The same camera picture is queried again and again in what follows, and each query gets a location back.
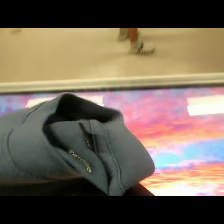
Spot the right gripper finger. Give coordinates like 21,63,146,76
124,182,155,197

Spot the blue garment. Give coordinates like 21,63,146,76
0,92,156,197

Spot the silver frame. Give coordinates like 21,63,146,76
0,72,224,95

